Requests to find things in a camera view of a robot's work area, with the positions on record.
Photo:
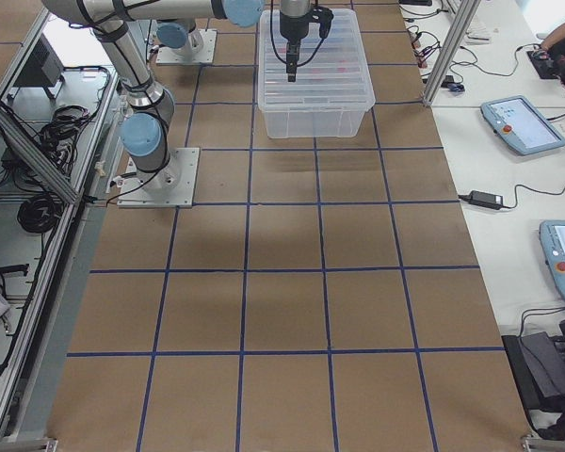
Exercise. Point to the black power adapter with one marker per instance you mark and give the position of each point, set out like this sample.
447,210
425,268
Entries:
486,200

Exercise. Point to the aluminium frame post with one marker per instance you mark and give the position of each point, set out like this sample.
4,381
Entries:
454,36

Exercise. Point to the blue teach pendant far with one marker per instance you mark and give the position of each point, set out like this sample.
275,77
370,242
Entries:
521,126

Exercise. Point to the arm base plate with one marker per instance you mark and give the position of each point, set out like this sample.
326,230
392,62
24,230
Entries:
173,186
165,57

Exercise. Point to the clear plastic box lid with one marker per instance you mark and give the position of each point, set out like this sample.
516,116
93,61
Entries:
333,73

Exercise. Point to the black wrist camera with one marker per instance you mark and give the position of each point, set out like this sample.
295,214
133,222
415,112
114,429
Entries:
323,17

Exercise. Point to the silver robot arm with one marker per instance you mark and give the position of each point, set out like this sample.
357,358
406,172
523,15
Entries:
182,38
144,134

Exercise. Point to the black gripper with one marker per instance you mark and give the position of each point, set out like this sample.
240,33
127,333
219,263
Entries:
291,32

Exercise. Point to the clear plastic storage box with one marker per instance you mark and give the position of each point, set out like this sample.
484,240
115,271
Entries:
319,123

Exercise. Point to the black laptop bag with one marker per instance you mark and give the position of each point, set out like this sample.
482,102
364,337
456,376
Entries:
537,363

